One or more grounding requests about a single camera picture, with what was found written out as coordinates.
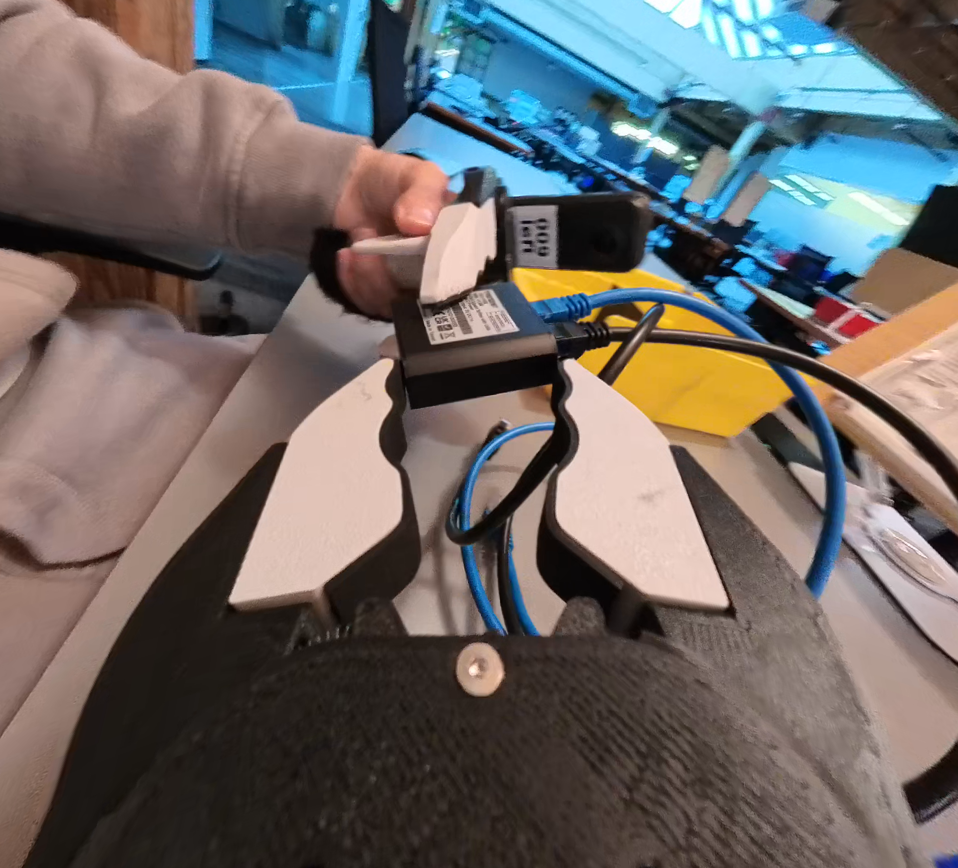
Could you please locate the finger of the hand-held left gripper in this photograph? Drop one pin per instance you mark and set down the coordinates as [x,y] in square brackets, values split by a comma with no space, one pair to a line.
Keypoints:
[456,254]

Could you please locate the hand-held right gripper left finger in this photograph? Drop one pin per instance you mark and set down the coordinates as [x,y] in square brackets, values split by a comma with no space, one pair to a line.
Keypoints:
[329,501]

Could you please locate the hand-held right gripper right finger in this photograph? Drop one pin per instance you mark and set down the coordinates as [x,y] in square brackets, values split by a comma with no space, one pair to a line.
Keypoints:
[629,501]

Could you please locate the black network switch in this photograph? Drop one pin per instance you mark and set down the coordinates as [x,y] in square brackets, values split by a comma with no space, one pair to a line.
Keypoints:
[479,374]

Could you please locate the person's left forearm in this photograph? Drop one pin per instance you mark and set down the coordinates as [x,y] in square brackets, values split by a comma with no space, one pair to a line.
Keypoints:
[150,120]

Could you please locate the person's left hand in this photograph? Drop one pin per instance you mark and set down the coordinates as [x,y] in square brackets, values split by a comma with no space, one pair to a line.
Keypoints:
[389,187]

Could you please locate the yellow plastic bin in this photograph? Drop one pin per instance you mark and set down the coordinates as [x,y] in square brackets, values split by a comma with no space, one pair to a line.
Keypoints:
[673,374]

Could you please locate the person's grey hoodie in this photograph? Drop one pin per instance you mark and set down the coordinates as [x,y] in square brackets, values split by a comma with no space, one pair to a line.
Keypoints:
[112,419]

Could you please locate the red crate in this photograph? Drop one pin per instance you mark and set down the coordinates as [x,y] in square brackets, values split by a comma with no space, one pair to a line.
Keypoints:
[846,318]

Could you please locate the black chair armrest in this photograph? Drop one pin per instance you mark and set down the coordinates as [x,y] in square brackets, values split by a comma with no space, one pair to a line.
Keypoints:
[150,258]

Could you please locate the printed paper sheet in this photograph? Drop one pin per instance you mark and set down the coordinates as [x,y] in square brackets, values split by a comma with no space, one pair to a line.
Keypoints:
[920,381]

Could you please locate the person's light trousers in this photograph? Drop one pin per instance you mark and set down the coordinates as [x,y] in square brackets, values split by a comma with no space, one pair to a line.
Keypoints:
[37,628]

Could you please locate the cardboard box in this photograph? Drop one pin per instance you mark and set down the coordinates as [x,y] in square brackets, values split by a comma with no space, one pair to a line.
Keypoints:
[920,318]

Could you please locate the black monitor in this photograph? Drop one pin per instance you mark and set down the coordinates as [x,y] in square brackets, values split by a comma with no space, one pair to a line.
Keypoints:
[935,224]

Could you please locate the black post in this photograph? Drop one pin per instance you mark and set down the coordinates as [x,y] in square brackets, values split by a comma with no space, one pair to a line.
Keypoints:
[391,67]

